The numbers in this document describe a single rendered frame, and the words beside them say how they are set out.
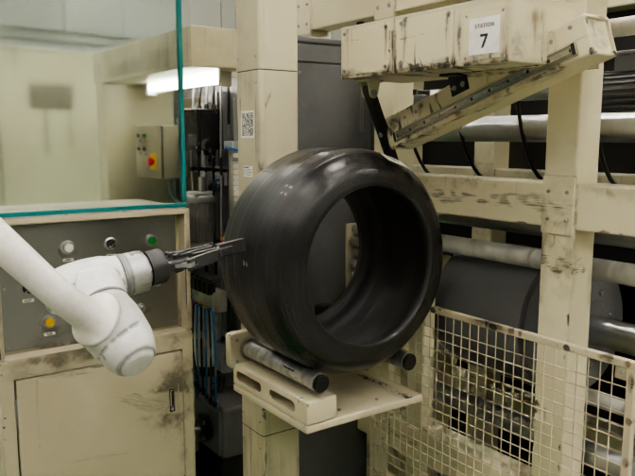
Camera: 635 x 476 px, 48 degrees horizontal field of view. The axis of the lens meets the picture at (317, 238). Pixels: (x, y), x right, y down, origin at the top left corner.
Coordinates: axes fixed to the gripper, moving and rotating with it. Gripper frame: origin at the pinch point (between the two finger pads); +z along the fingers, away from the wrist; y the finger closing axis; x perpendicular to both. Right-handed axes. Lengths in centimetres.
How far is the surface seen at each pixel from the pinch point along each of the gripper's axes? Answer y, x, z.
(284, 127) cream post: 26.3, -22.9, 35.1
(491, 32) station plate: -31, -40, 55
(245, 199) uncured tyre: 8.6, -8.5, 10.1
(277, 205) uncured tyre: -5.9, -8.3, 10.2
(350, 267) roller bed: 38, 26, 61
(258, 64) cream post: 27, -40, 30
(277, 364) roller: 5.9, 33.8, 11.2
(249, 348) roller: 20.3, 33.3, 11.6
